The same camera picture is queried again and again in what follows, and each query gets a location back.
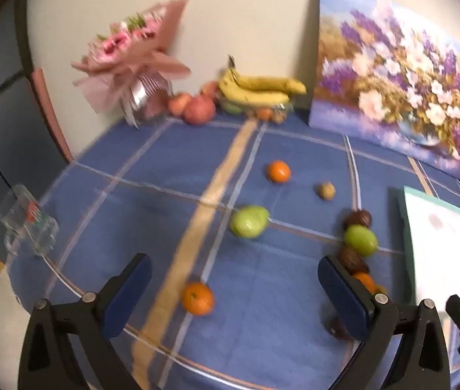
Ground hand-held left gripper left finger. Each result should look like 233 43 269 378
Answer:
18 253 153 390

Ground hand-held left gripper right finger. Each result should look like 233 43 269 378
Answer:
317 254 451 390

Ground brown wrinkled fruit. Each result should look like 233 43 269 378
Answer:
344 209 373 230
338 246 370 275
330 317 353 341

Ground orange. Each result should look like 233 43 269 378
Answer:
181 282 215 316
266 160 291 184
352 272 377 295

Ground white tray with teal rim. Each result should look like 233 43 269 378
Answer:
398 186 460 305

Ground small green fruit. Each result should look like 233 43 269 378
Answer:
344 225 378 256

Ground large green fruit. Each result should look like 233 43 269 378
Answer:
230 206 270 239

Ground assorted small fruits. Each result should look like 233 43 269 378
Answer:
224 103 288 123

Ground blue plaid tablecloth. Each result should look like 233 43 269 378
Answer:
4 114 460 390

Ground clear glass mug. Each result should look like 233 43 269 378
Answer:
0 185 60 257

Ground peach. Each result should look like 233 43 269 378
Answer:
168 93 192 116

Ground large red apple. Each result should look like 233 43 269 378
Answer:
184 94 217 126

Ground clear plastic fruit container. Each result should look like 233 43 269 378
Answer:
220 97 296 124

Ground small red apple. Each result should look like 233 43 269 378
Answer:
200 81 219 100

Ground flower painting canvas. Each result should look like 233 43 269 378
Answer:
308 0 460 179

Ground pink wrapped flower bouquet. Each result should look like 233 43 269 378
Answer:
71 0 192 128

